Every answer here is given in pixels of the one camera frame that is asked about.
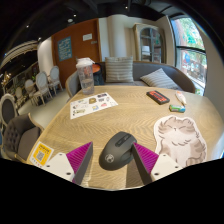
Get orange round disc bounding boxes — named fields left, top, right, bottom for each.
left=91, top=63, right=102, bottom=74

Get blue poster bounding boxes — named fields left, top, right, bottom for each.
left=57, top=35, right=73, bottom=62

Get grey curved sofa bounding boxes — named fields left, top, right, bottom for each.
left=64, top=60, right=197, bottom=99

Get small white door sign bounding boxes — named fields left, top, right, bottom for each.
left=82, top=32, right=94, bottom=42

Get glass-door wooden cabinet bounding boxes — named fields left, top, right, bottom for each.
left=133, top=23, right=167, bottom=64

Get cat-shaped mouse pad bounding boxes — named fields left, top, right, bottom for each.
left=153, top=115, right=208, bottom=169

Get small green pack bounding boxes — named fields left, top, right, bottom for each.
left=168, top=104, right=187, bottom=114

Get white sticker sheet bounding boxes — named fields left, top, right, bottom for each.
left=69, top=92, right=119, bottom=120

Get striped square cushion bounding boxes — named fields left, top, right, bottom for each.
left=104, top=55, right=135, bottom=84

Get dark backpack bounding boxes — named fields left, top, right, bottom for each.
left=92, top=63, right=107, bottom=87

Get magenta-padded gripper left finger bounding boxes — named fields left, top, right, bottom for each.
left=42, top=141, right=94, bottom=186

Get dark grey computer mouse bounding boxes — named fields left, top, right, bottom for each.
left=98, top=131, right=138, bottom=171

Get oval-back grey chair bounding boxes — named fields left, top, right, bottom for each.
left=0, top=93, right=20, bottom=132

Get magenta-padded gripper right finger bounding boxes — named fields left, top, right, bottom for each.
left=131, top=142, right=184, bottom=186

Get black box with red print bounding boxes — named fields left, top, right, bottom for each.
left=145, top=89, right=171, bottom=106

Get small white tube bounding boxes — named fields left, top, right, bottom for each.
left=174, top=90, right=188, bottom=107

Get brown wooden door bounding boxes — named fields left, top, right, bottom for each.
left=51, top=18, right=102, bottom=88

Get group of white chairs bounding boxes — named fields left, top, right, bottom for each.
left=13, top=65, right=64, bottom=106

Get yellow square sticker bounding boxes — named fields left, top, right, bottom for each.
left=29, top=141, right=55, bottom=168

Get grey tufted armchair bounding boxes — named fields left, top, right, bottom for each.
left=2, top=113, right=45, bottom=163

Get striped grey cushion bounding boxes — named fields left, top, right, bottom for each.
left=139, top=68, right=181, bottom=90

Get clear shaker bottle white lid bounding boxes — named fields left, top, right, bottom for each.
left=75, top=57, right=96, bottom=96

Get large black-framed window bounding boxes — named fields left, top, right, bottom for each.
left=169, top=14, right=208, bottom=96

